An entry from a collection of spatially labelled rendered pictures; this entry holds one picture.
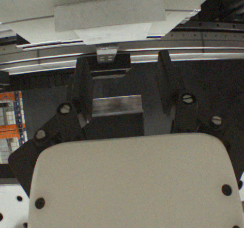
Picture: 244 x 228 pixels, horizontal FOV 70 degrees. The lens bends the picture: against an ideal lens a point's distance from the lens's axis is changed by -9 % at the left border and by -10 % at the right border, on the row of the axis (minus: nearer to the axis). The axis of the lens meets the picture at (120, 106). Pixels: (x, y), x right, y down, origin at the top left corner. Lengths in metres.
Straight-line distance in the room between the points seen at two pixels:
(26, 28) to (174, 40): 0.42
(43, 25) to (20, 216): 0.24
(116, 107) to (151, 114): 0.54
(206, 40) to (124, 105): 0.39
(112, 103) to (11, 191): 0.18
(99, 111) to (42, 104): 0.56
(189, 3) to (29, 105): 0.73
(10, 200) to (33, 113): 0.58
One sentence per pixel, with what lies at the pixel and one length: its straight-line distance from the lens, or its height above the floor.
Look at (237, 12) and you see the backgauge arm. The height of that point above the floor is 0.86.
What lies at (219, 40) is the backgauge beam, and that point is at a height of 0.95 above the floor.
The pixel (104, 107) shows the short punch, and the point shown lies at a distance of 0.26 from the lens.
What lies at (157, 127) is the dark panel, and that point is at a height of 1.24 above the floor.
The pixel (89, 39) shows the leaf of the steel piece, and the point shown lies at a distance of 0.26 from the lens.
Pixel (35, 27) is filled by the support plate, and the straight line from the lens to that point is 0.21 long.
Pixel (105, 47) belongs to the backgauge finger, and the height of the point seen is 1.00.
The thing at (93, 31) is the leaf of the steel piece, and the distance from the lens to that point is 0.23.
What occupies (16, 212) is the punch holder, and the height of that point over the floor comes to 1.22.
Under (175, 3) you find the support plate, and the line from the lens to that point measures 0.18.
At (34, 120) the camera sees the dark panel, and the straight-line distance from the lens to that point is 0.82.
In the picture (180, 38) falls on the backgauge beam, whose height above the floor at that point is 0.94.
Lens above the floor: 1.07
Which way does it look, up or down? 5 degrees up
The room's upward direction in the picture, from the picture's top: 175 degrees clockwise
